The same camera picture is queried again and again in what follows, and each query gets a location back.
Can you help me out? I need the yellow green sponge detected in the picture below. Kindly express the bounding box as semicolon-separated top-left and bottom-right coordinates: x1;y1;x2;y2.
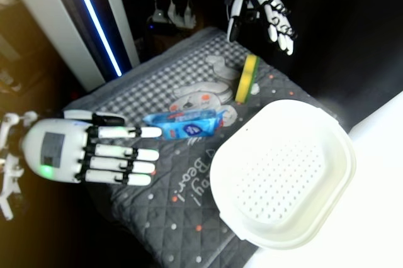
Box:
234;54;261;104

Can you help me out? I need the blue tissue packet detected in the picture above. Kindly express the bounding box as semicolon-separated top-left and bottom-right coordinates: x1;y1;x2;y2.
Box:
142;109;225;140

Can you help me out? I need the white plastic strainer basket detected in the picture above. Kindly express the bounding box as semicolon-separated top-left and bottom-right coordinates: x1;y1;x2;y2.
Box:
209;99;357;250

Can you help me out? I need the white power strip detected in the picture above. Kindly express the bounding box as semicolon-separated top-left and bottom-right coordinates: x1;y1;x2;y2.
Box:
166;0;198;28

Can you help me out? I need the white round plug adapter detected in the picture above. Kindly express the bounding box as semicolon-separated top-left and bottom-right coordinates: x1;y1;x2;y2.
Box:
147;8;171;24

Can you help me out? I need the grey quilt with bear print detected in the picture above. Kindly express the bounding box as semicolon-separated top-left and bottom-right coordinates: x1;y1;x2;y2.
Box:
62;26;339;268

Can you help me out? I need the blue-white light strip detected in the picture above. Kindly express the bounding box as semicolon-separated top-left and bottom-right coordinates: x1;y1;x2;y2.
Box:
70;0;123;77

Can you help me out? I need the white post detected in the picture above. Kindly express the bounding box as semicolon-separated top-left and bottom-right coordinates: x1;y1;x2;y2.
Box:
0;0;141;93

